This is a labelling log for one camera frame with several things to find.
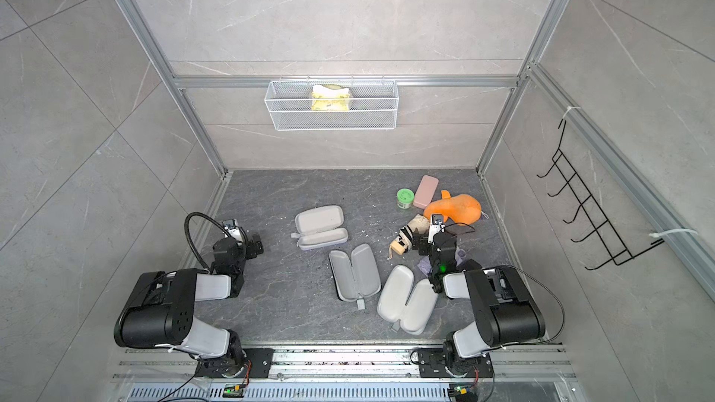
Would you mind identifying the purple-lined grey sleeve case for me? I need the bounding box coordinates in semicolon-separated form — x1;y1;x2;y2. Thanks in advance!
292;205;349;251

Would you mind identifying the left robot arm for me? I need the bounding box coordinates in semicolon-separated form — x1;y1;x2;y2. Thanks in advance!
114;212;264;381

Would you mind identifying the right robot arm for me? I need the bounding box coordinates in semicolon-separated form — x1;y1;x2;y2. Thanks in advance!
411;232;556;378

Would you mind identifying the green lidded small jar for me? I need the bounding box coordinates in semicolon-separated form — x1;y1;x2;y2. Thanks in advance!
397;188;415;210

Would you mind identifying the pink rectangular case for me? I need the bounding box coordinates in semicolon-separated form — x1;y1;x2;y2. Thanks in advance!
413;175;439;210

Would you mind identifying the orange whale plush toy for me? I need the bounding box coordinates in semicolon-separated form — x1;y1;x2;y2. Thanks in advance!
423;190;482;224

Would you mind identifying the yellow packet in basket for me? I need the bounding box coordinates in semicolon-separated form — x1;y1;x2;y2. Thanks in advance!
311;85;352;112

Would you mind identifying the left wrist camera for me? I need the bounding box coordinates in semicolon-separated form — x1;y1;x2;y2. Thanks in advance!
223;219;248;243

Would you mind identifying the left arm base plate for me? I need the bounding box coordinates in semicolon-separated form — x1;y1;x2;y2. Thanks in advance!
195;348;275;379

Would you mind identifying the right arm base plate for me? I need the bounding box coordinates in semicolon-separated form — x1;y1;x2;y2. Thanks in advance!
410;347;495;379

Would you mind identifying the white wire wall basket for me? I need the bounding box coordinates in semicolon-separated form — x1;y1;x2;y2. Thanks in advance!
264;79;400;131

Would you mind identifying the black wall hook rack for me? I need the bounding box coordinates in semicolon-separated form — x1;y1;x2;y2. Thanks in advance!
536;120;665;272

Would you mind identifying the aluminium front rail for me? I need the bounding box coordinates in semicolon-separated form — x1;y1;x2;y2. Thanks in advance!
102;342;585;401

